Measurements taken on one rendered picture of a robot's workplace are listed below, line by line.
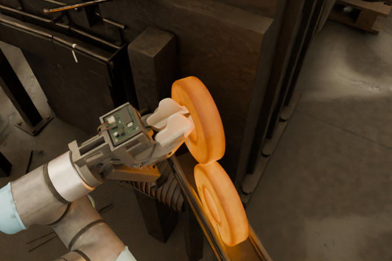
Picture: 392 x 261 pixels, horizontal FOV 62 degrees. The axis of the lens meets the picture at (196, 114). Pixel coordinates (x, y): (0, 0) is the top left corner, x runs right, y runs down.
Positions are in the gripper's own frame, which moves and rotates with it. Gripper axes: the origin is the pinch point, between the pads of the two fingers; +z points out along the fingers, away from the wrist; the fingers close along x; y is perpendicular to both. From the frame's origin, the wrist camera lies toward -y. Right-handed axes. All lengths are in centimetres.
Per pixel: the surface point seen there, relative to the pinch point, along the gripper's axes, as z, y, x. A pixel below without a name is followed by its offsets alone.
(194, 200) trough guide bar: -8.0, -14.0, -7.6
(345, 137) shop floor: 62, -104, 19
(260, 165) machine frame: 18, -85, 20
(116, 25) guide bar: -5.1, -6.6, 41.9
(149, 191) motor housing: -19.0, -32.0, 8.4
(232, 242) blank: -5.2, -11.1, -18.4
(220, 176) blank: -1.7, -5.0, -9.9
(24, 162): -72, -66, 70
